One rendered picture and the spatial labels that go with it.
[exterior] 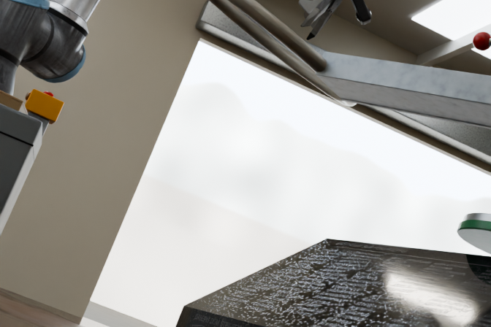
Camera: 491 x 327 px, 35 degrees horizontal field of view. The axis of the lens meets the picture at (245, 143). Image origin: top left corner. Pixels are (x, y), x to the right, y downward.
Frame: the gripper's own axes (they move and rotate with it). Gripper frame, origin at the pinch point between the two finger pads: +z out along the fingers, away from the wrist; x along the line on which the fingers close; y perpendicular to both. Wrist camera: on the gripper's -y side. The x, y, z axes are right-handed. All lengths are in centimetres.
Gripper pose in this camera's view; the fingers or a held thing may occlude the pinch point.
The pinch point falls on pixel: (306, 36)
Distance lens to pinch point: 190.3
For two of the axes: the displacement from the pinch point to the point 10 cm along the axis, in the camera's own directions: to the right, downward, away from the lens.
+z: -6.2, 7.8, 0.5
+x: -1.7, -0.8, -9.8
